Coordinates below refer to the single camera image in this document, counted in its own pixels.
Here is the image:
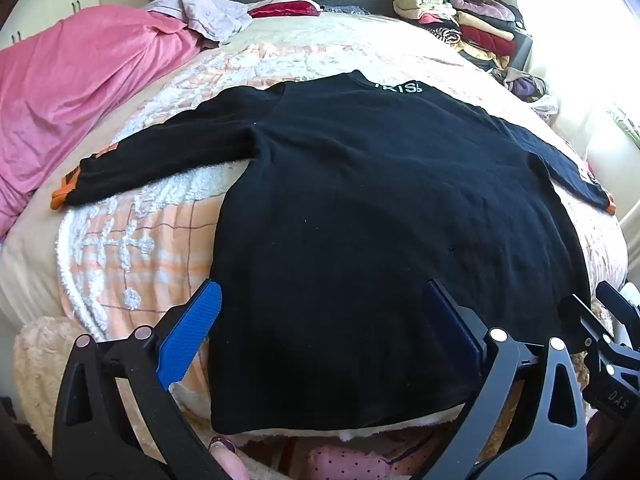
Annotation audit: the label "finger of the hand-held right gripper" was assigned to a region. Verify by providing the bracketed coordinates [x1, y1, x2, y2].
[560, 294, 615, 361]
[596, 281, 640, 341]

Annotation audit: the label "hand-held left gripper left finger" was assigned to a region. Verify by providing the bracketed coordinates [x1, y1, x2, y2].
[52, 280, 226, 480]

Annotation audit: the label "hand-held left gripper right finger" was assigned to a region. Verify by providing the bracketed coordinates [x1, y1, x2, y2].
[421, 280, 591, 480]

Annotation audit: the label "black sweater with orange cuffs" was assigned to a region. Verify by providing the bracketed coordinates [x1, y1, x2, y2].
[50, 71, 617, 433]

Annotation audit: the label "bag of loose clothes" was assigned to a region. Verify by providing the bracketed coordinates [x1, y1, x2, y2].
[492, 66, 558, 121]

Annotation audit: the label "stack of folded clothes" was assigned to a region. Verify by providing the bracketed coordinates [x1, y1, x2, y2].
[392, 0, 526, 68]

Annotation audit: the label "person's left hand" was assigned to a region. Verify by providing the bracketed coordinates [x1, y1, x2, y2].
[209, 436, 249, 480]

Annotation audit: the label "peach checked fleece blanket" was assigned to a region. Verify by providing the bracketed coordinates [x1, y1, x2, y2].
[0, 10, 631, 441]

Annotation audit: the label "pink dotted pajama pants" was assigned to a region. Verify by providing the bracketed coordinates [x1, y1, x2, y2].
[307, 444, 436, 480]

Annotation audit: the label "green cloth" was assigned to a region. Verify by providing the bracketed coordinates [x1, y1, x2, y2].
[607, 105, 640, 148]

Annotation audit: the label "white curtain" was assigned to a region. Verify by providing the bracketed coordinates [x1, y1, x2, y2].
[517, 0, 640, 171]

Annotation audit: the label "pink blanket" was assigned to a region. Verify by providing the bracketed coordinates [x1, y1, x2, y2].
[0, 5, 206, 241]

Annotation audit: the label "dark grey bedside cabinet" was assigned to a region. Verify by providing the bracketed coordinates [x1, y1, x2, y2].
[510, 32, 533, 71]

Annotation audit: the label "lilac crumpled garment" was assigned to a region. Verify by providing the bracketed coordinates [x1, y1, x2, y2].
[145, 0, 253, 43]

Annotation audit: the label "red cloth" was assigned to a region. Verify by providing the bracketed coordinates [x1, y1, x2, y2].
[247, 1, 323, 19]

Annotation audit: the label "cream wardrobe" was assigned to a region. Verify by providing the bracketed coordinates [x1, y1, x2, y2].
[0, 0, 101, 51]

